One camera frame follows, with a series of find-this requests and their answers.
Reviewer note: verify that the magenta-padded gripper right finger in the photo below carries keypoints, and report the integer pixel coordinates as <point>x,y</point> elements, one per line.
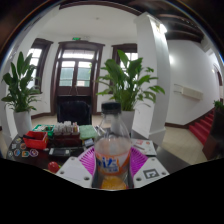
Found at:
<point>150,170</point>

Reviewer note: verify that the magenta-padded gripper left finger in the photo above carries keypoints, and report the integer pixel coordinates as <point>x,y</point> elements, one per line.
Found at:
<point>74,170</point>

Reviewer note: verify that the orange drink plastic bottle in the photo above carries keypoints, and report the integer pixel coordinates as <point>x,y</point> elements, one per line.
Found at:
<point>112,156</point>

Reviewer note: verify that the flat round red coaster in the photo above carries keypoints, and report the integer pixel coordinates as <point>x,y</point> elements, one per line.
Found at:
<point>53,167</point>

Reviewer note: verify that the green folded cloth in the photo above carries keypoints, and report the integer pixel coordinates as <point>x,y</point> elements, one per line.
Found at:
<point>88,132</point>

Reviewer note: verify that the tray of small jars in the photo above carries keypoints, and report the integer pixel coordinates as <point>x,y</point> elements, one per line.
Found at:
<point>66,130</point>

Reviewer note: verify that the red plastic box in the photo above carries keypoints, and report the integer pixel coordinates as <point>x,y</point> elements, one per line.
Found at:
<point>35,141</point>

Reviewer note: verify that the flat green box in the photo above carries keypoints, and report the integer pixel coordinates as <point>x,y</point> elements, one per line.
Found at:
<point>42,128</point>

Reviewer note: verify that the black chair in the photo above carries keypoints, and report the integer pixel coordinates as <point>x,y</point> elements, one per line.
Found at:
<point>74,111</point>

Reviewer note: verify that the red carpeted stairs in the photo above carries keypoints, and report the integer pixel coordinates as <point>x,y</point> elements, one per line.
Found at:
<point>201,128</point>

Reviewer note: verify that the potted green plant white pot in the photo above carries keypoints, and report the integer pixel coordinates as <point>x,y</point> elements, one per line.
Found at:
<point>22,121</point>
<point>128,86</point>

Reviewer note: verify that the dark wooden double door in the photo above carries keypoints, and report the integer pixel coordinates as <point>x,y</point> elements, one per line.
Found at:
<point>76,73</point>

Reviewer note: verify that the green exit sign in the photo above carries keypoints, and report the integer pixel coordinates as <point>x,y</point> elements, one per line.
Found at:
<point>76,38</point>

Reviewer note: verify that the white wall radiator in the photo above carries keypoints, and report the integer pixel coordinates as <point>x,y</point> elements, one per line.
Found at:
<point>188,91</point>

